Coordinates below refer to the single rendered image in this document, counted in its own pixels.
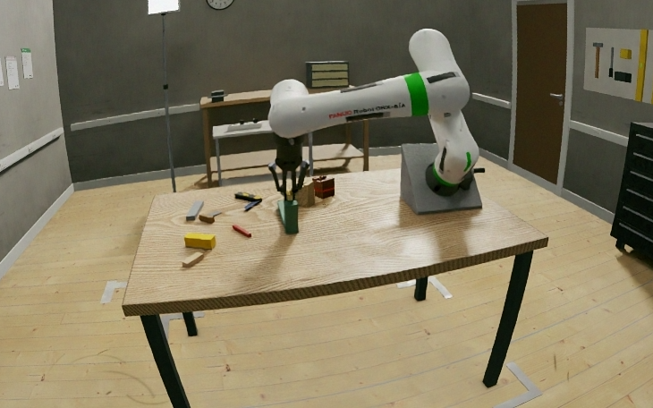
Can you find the green flat bar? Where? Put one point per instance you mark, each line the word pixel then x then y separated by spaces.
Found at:
pixel 290 215

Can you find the red thin bar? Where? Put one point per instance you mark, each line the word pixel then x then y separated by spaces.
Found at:
pixel 242 231

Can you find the black and yellow sliding bevel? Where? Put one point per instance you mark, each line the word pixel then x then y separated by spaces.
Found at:
pixel 249 197

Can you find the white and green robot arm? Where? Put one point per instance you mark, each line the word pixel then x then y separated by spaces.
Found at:
pixel 438 90

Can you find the try square with wooden stock and grey blade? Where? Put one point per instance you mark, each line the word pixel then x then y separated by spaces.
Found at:
pixel 207 218

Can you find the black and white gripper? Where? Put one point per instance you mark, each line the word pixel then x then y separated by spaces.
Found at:
pixel 288 154

